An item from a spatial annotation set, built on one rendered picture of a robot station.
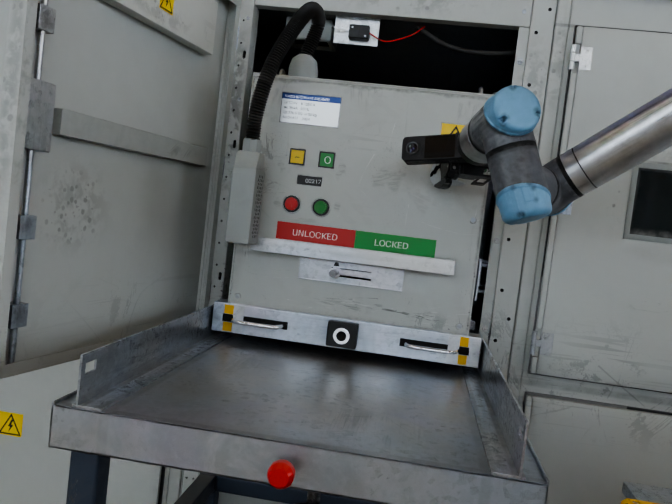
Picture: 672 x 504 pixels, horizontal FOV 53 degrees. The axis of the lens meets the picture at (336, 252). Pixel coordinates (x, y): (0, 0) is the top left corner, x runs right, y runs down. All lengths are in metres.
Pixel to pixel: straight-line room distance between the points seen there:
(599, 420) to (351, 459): 0.81
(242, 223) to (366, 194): 0.26
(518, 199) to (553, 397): 0.64
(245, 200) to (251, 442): 0.54
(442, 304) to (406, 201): 0.21
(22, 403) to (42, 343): 0.61
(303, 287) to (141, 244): 0.33
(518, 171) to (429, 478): 0.45
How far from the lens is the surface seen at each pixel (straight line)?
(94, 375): 0.96
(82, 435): 0.94
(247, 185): 1.26
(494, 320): 1.50
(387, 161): 1.34
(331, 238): 1.34
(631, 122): 1.11
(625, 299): 1.52
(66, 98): 1.16
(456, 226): 1.33
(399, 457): 0.85
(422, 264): 1.29
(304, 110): 1.37
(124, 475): 1.71
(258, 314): 1.37
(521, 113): 1.01
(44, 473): 1.80
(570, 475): 1.58
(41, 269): 1.14
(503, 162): 1.01
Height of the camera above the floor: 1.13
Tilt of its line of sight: 3 degrees down
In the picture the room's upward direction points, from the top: 7 degrees clockwise
